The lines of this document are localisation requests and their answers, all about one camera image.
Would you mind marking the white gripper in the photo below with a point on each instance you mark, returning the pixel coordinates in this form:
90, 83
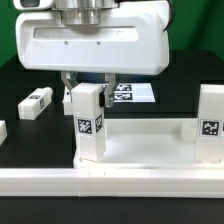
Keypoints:
99, 36

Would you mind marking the white marker base plate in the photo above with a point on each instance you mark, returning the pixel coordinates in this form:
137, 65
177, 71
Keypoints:
134, 92

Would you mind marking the white block left edge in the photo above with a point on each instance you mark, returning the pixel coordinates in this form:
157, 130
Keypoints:
3, 131

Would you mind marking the white desk top tray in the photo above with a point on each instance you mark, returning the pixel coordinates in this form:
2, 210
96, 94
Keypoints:
150, 144

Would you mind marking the white front rail fence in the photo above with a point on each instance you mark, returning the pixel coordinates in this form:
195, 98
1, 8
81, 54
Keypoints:
113, 182

